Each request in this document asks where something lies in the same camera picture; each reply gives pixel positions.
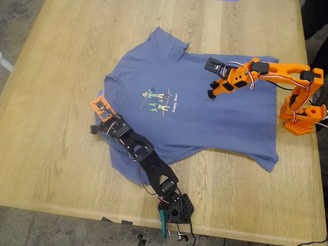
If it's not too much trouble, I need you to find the person in dark clothes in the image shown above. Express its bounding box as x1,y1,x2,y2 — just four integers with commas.
298,0,328,77

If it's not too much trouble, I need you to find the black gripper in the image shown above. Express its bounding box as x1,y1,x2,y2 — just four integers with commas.
88,114,121,138

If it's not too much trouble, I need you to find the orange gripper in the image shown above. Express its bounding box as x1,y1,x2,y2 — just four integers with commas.
208,65,255,99

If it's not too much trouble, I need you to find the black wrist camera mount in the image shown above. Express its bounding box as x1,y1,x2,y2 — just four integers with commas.
204,56,226,77

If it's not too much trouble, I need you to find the white black cable connector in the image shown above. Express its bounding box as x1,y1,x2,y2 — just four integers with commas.
176,230,190,242

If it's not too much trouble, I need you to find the black camera cable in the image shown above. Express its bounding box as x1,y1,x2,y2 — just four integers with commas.
189,221,197,246
274,83,316,107

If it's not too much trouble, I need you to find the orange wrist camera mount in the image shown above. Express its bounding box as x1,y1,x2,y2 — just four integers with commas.
90,95,116,122

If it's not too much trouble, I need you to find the white pipe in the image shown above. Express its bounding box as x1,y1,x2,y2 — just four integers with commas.
0,51,14,72

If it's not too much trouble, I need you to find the blue printed T-shirt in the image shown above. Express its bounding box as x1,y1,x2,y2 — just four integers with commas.
93,26,280,186

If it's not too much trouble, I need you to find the teal table clamp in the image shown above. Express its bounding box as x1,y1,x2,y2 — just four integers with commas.
158,209,169,239

